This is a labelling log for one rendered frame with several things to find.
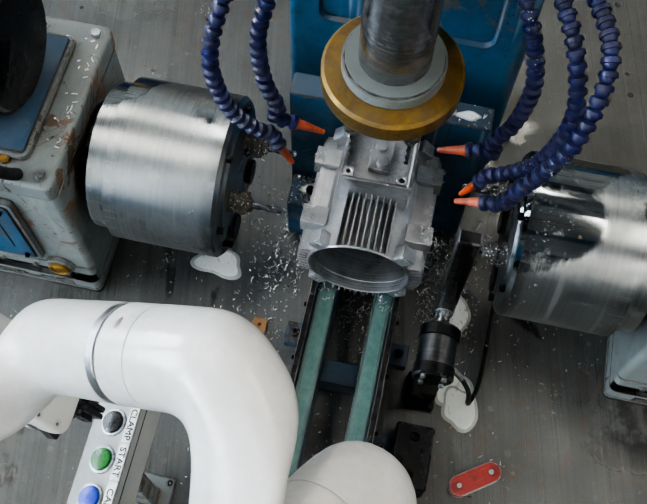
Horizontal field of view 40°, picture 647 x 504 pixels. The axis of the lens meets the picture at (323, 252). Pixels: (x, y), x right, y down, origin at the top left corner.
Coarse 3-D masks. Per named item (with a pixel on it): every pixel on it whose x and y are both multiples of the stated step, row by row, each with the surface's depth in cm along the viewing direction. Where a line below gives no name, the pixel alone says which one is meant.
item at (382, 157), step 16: (368, 144) 131; (384, 144) 129; (400, 144) 132; (416, 144) 128; (352, 160) 130; (368, 160) 130; (384, 160) 128; (400, 160) 130; (416, 160) 131; (352, 176) 126; (368, 176) 129; (384, 176) 129; (400, 176) 126; (352, 192) 129; (368, 192) 128; (384, 192) 127; (400, 192) 126; (400, 208) 131
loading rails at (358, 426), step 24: (312, 288) 142; (336, 288) 143; (312, 312) 144; (384, 312) 142; (288, 336) 150; (312, 336) 140; (384, 336) 140; (312, 360) 138; (384, 360) 137; (312, 384) 137; (336, 384) 144; (360, 384) 137; (312, 408) 141; (360, 408) 135; (360, 432) 134
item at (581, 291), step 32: (576, 160) 129; (480, 192) 135; (544, 192) 123; (576, 192) 123; (608, 192) 123; (640, 192) 124; (512, 224) 130; (544, 224) 122; (576, 224) 121; (608, 224) 121; (640, 224) 121; (512, 256) 125; (544, 256) 122; (576, 256) 121; (608, 256) 121; (640, 256) 121; (512, 288) 125; (544, 288) 124; (576, 288) 123; (608, 288) 122; (640, 288) 123; (544, 320) 130; (576, 320) 127; (608, 320) 126; (640, 320) 126
